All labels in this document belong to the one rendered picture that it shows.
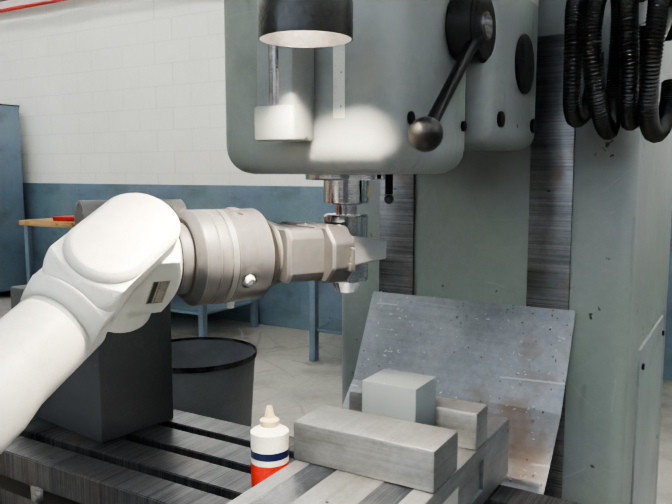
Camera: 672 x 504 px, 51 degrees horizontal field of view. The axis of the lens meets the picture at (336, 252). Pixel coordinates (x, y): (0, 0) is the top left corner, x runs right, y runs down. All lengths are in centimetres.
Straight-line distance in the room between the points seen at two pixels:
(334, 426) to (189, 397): 192
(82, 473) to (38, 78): 738
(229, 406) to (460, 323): 167
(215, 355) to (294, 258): 236
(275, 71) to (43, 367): 31
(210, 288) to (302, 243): 10
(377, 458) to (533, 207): 50
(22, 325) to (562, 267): 73
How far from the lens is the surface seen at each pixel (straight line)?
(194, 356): 302
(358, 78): 63
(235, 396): 266
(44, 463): 96
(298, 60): 64
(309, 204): 576
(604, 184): 102
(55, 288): 56
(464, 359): 106
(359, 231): 72
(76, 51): 772
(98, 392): 98
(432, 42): 69
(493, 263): 107
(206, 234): 62
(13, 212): 810
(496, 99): 80
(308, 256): 67
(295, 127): 62
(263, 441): 75
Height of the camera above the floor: 131
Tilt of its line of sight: 6 degrees down
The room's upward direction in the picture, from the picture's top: straight up
